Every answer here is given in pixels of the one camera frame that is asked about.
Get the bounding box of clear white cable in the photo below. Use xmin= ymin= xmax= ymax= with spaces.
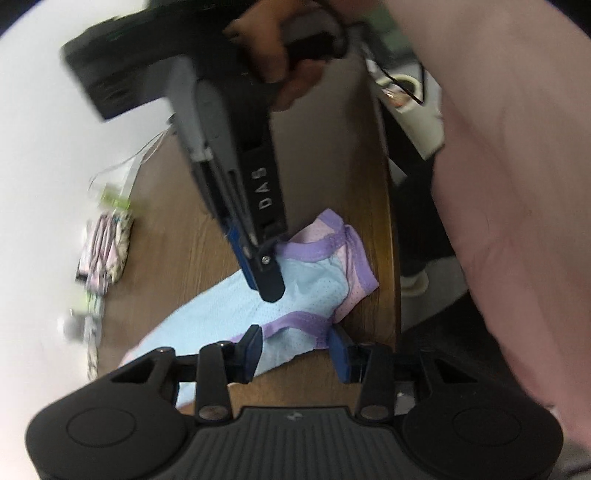
xmin=89 ymin=127 xmax=178 ymax=188

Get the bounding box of thin black cable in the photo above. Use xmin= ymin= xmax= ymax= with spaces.
xmin=367 ymin=58 xmax=426 ymax=106

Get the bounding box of white mug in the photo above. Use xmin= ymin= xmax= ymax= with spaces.
xmin=375 ymin=73 xmax=445 ymax=158

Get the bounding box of person's dark trouser leg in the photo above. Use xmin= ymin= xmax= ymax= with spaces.
xmin=382 ymin=95 xmax=468 ymax=278

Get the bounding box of person's right forearm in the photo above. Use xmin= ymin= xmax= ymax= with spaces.
xmin=387 ymin=0 xmax=591 ymax=444

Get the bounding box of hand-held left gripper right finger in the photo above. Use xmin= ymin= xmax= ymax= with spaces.
xmin=327 ymin=324 xmax=490 ymax=422

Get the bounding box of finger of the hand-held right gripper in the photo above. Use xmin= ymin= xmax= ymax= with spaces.
xmin=248 ymin=236 xmax=286 ymax=304
xmin=222 ymin=220 xmax=258 ymax=292

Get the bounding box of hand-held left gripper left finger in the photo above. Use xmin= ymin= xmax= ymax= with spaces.
xmin=95 ymin=324 xmax=265 ymax=424

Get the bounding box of pastel pink blue garment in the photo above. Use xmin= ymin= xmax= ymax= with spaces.
xmin=117 ymin=209 xmax=380 ymax=408

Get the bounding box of white shoe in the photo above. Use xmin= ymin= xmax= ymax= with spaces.
xmin=400 ymin=270 xmax=431 ymax=297

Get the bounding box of person's right hand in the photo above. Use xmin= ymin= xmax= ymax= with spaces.
xmin=223 ymin=0 xmax=333 ymax=112

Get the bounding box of floral fabric pouch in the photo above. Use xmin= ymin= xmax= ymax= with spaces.
xmin=75 ymin=211 xmax=136 ymax=296

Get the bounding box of green snack packet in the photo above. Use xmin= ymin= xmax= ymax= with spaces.
xmin=98 ymin=184 xmax=133 ymax=214

